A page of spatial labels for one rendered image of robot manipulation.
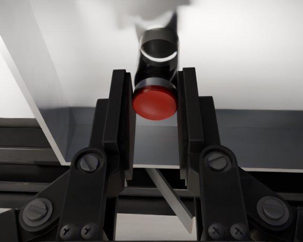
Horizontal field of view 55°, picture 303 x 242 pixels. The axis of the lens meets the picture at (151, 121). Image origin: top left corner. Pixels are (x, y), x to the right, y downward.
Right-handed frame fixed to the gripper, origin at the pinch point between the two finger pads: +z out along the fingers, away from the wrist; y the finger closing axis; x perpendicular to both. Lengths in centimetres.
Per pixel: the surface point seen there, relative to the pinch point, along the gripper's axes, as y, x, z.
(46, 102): -6.3, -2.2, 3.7
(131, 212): -2.8, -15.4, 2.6
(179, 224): 1.9, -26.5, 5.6
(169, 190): 0.6, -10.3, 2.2
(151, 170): -0.7, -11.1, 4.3
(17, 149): -10.5, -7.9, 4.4
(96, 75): -3.7, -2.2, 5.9
